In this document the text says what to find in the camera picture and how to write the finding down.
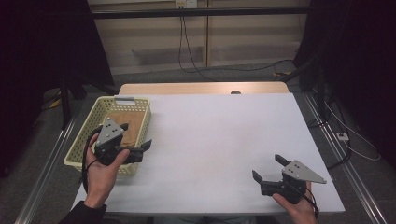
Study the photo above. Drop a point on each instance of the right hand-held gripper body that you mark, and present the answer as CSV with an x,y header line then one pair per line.
x,y
299,173

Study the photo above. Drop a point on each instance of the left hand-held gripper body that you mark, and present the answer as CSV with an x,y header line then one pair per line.
x,y
109,133

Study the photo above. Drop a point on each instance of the brown pants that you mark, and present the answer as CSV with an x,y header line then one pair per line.
x,y
134,123

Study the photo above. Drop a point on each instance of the pale yellow plastic basket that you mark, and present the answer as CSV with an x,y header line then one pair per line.
x,y
90,124

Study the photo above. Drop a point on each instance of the person's right hand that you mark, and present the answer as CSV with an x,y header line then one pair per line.
x,y
300,213

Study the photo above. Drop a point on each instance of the person's left hand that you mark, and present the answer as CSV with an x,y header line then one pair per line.
x,y
101,180

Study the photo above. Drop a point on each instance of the black metal stand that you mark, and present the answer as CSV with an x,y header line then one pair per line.
x,y
64,102

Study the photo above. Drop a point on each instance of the white power adapter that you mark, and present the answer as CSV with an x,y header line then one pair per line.
x,y
342,136

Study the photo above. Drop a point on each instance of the white table mat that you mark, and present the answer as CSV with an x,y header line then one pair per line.
x,y
211,140

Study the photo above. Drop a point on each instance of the yellow floor tape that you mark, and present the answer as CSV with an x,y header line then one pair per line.
x,y
281,73
55,103

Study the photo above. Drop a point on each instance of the dark table grommet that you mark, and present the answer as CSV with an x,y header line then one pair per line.
x,y
235,92

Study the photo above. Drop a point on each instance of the black curtain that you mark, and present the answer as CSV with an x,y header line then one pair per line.
x,y
37,62
358,62

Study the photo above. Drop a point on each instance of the black horizontal metal bar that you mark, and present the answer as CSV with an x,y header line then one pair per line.
x,y
202,12

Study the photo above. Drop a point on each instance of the aluminium floor rail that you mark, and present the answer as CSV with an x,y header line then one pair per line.
x,y
46,168
351,174

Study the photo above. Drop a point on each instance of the white wall outlet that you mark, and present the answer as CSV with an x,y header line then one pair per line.
x,y
186,3

